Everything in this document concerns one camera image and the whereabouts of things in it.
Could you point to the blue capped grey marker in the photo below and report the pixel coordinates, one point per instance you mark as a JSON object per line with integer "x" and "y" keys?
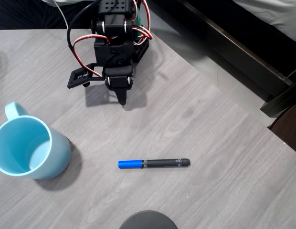
{"x": 162, "y": 163}

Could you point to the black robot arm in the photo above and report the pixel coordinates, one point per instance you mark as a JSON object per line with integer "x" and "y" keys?
{"x": 114, "y": 26}

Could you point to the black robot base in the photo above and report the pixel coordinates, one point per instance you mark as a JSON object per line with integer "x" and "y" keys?
{"x": 140, "y": 51}

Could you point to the light blue ceramic mug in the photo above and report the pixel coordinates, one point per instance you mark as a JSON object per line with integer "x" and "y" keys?
{"x": 59, "y": 152}

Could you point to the green circuit board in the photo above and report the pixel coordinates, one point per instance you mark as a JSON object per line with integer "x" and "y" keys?
{"x": 138, "y": 23}

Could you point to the white cloth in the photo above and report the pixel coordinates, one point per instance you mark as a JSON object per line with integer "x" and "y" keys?
{"x": 50, "y": 1}

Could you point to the black stand with round base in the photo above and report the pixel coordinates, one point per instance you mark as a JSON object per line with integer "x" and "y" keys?
{"x": 148, "y": 221}

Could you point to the white bedding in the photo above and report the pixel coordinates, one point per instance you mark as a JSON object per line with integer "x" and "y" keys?
{"x": 277, "y": 14}

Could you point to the dark brown round chair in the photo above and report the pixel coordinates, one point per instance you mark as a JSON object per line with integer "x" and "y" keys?
{"x": 288, "y": 128}

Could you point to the black gripper camera mount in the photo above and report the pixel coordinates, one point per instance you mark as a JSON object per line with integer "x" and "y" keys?
{"x": 76, "y": 78}

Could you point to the dark wooden bed frame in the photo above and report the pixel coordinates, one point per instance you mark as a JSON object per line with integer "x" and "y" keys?
{"x": 234, "y": 43}

